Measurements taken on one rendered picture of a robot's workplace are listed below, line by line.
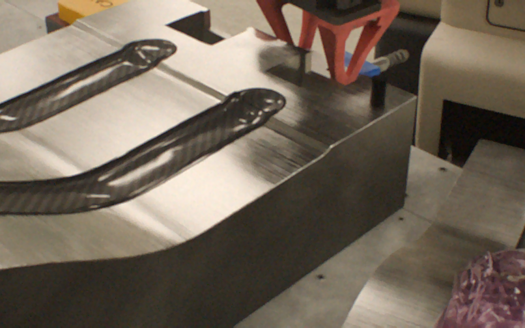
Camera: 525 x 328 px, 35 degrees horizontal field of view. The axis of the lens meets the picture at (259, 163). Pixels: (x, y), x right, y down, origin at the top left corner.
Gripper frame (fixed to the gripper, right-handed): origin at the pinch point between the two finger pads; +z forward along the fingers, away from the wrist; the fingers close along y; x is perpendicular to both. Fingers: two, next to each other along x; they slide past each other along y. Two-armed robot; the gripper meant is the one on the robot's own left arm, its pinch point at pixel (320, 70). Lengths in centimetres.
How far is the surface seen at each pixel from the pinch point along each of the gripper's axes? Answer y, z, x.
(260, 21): -155, 86, 123
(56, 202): 7.9, -4.2, -27.1
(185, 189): 10.9, -3.8, -20.7
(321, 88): 5.2, -2.4, -5.0
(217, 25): -162, 86, 110
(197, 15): -7.4, -4.0, -6.6
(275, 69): 3.6, -4.2, -7.9
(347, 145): 13.5, -3.9, -10.6
